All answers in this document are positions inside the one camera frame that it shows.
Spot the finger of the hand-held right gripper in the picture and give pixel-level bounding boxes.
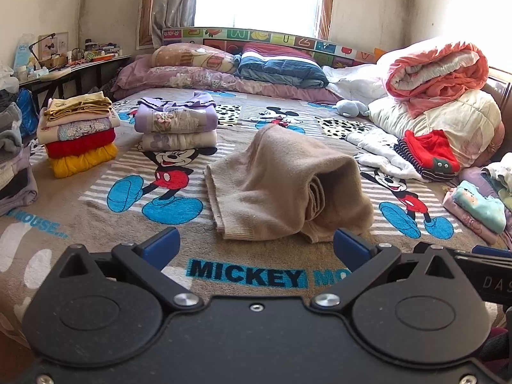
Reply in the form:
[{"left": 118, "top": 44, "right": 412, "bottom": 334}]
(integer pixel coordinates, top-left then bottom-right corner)
[{"left": 456, "top": 247, "right": 512, "bottom": 267}]

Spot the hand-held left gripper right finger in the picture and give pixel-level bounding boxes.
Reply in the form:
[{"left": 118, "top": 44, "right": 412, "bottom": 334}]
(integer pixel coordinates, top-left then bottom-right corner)
[{"left": 311, "top": 227, "right": 457, "bottom": 313}]

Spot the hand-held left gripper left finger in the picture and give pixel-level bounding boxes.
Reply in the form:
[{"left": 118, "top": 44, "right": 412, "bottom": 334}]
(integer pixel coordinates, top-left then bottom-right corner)
[{"left": 59, "top": 226, "right": 205, "bottom": 313}]

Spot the beige knit sweater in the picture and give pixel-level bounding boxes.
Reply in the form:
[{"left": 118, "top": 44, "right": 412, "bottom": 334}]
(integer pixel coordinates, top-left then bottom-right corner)
[{"left": 204, "top": 123, "right": 374, "bottom": 244}]

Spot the pastel folded clothes pile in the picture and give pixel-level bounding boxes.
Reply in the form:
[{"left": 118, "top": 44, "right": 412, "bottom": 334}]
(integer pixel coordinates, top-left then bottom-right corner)
[{"left": 442, "top": 190, "right": 501, "bottom": 247}]

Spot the cartoon mouse printed blanket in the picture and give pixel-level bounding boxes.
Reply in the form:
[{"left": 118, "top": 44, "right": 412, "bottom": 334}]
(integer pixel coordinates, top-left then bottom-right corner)
[{"left": 0, "top": 88, "right": 508, "bottom": 353}]

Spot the teal cartoon folded garment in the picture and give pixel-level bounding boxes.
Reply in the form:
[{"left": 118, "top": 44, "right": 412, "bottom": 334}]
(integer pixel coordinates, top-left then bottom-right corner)
[{"left": 451, "top": 180, "right": 507, "bottom": 235}]

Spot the white crumpled garment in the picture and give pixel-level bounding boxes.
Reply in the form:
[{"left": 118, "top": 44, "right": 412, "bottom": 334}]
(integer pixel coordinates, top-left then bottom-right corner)
[{"left": 482, "top": 163, "right": 512, "bottom": 209}]

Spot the white quilted jacket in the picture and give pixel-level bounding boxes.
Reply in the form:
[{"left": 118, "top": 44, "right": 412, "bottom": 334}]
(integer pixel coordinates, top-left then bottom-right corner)
[{"left": 346, "top": 127, "right": 425, "bottom": 181}]

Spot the navy striped garment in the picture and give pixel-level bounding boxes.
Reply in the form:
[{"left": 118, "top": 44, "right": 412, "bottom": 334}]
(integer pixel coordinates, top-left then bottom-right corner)
[{"left": 394, "top": 138, "right": 457, "bottom": 183}]

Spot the cream folded garment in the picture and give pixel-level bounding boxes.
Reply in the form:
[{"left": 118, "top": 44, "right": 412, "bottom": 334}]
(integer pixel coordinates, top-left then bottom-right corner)
[{"left": 140, "top": 130, "right": 219, "bottom": 153}]

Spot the red fleece garment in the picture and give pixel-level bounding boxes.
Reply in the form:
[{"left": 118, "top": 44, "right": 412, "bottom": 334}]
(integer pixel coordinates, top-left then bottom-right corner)
[{"left": 403, "top": 130, "right": 461, "bottom": 175}]

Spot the red folded garment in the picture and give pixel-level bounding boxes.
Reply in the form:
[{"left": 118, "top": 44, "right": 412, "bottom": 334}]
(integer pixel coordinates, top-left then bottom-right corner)
[{"left": 44, "top": 128, "right": 116, "bottom": 159}]

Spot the purple folded garment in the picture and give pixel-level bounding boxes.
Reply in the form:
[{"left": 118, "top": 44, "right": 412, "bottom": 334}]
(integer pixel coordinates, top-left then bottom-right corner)
[{"left": 134, "top": 91, "right": 219, "bottom": 133}]

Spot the cream quilt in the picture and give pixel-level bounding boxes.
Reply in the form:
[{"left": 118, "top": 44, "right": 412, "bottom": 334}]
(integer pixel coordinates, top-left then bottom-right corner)
[{"left": 367, "top": 89, "right": 505, "bottom": 171}]

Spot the blue plush toy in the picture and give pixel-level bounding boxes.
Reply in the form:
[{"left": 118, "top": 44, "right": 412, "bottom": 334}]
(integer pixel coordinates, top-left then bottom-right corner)
[{"left": 333, "top": 99, "right": 371, "bottom": 118}]

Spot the lavender folded garment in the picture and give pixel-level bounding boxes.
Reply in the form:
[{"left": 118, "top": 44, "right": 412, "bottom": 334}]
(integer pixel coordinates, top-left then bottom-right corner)
[{"left": 0, "top": 146, "right": 39, "bottom": 217}]

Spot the pale yellow folded garment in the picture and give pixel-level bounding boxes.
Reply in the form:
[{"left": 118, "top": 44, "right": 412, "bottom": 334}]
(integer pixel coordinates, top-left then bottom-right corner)
[{"left": 43, "top": 91, "right": 113, "bottom": 122}]

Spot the white quilt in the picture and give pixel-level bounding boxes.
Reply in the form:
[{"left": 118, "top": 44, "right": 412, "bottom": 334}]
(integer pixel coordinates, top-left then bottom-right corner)
[{"left": 323, "top": 63, "right": 390, "bottom": 102}]

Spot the floral purple quilt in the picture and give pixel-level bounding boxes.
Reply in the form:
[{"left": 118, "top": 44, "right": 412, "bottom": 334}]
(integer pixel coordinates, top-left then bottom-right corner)
[{"left": 111, "top": 57, "right": 342, "bottom": 105}]

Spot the blue plastic bag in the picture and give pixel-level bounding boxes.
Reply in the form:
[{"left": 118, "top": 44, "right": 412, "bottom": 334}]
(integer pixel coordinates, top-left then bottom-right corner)
[{"left": 16, "top": 88, "right": 40, "bottom": 137}]

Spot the yellow cartoon pillow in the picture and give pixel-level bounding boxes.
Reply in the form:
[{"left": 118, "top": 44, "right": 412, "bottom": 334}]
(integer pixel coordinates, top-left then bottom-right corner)
[{"left": 151, "top": 43, "right": 241, "bottom": 75}]

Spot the pink rolled quilt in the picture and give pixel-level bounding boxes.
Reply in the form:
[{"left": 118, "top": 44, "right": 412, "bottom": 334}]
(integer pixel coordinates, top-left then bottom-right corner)
[{"left": 385, "top": 37, "right": 489, "bottom": 119}]

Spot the grey folded garment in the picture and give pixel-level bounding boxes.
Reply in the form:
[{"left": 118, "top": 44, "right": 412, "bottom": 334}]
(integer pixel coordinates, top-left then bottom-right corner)
[{"left": 0, "top": 102, "right": 23, "bottom": 156}]

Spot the blue and maroon quilt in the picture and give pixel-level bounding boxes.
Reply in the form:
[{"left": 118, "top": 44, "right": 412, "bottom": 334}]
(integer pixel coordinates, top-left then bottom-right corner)
[{"left": 235, "top": 42, "right": 329, "bottom": 89}]

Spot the black desk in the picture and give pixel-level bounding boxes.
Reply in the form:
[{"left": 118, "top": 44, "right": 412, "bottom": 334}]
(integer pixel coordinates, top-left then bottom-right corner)
[{"left": 19, "top": 54, "right": 132, "bottom": 107}]

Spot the colourful alphabet headboard mat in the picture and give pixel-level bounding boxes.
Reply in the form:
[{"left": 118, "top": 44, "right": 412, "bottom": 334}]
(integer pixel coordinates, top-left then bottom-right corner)
[{"left": 162, "top": 27, "right": 387, "bottom": 67}]

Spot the white plastic bag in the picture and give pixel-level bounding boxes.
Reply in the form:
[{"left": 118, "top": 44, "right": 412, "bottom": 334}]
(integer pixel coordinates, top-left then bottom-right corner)
[{"left": 0, "top": 62, "right": 20, "bottom": 93}]

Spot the black desk lamp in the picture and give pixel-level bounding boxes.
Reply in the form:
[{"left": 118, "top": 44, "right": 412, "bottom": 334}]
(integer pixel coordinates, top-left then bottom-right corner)
[{"left": 29, "top": 32, "right": 57, "bottom": 70}]

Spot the grey starred curtain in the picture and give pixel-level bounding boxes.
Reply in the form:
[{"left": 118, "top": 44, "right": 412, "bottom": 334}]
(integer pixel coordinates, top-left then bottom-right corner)
[{"left": 151, "top": 0, "right": 201, "bottom": 49}]

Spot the picture frame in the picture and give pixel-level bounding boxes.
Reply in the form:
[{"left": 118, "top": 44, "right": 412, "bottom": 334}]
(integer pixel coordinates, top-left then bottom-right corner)
[{"left": 38, "top": 31, "right": 69, "bottom": 61}]

